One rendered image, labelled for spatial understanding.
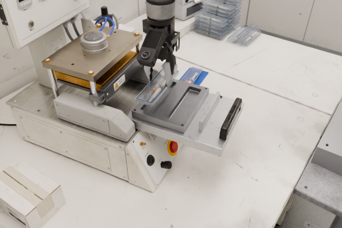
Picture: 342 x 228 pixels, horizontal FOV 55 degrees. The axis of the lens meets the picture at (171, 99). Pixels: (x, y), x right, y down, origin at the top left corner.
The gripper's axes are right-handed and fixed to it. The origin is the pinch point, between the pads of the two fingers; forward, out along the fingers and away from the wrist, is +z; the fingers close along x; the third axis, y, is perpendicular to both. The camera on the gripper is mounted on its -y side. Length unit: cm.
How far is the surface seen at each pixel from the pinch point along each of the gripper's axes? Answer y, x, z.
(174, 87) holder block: 5.9, -2.7, 4.8
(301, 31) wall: 239, -29, 86
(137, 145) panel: -13.4, 0.4, 14.4
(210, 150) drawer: -10.9, -21.0, 9.1
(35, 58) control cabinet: -4.6, 42.8, 0.4
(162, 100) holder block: 0.1, -1.2, 6.3
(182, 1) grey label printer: 91, 31, 13
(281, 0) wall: 244, -5, 61
